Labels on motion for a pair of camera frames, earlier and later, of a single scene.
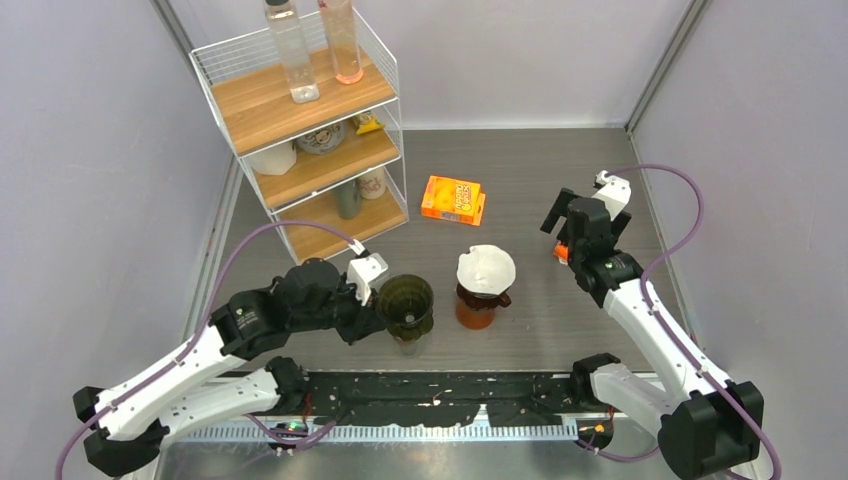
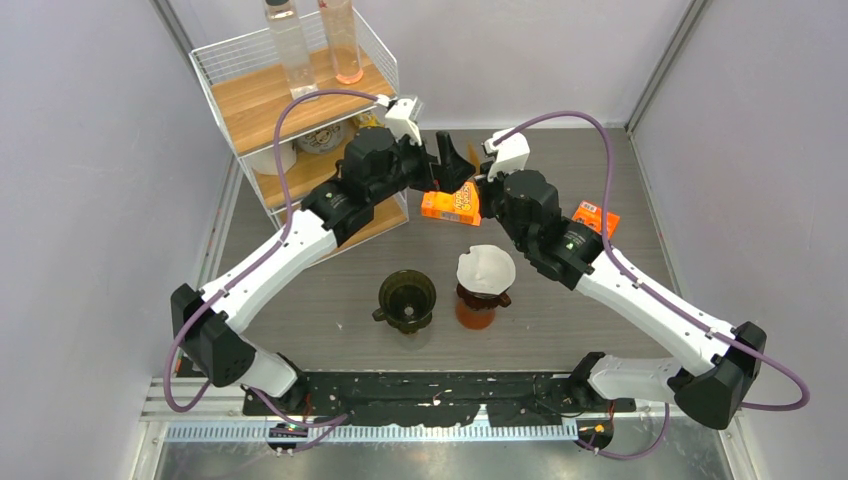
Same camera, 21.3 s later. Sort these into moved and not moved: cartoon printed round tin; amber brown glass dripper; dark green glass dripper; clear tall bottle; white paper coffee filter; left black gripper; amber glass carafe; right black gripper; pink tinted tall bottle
Moved: dark green glass dripper; right black gripper; left black gripper
Not moved: amber brown glass dripper; white paper coffee filter; pink tinted tall bottle; cartoon printed round tin; amber glass carafe; clear tall bottle
